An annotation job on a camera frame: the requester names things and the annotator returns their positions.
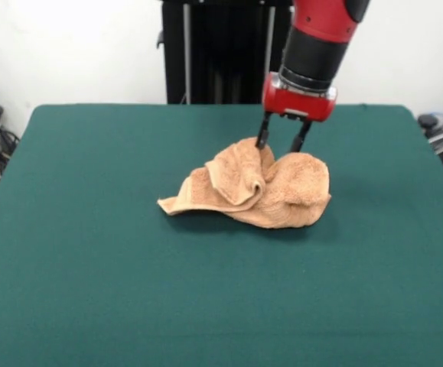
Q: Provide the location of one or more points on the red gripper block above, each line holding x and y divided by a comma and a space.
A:
297, 103

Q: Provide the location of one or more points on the tan terry towel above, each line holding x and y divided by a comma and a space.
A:
301, 183

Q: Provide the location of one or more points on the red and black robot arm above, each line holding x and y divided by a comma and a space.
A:
316, 49

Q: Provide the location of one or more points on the dark green table cloth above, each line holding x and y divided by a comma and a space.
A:
91, 267

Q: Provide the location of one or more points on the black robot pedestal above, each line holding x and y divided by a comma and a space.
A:
213, 57

